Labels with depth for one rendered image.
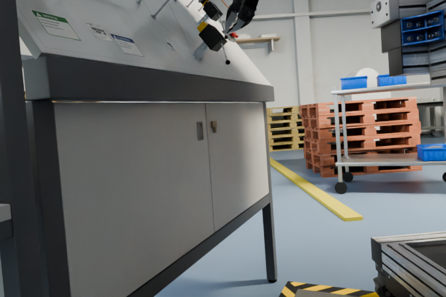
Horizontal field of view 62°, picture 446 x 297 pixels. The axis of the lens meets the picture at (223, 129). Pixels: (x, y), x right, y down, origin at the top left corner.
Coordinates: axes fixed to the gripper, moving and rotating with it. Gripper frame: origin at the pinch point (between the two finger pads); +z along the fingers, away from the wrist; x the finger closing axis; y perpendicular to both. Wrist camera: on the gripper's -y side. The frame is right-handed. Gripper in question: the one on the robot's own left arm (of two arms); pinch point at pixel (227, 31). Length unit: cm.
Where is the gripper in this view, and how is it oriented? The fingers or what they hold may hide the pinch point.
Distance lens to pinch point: 138.7
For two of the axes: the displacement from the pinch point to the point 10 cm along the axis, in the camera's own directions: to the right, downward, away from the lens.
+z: -5.0, 5.8, 6.4
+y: 0.6, -7.2, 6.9
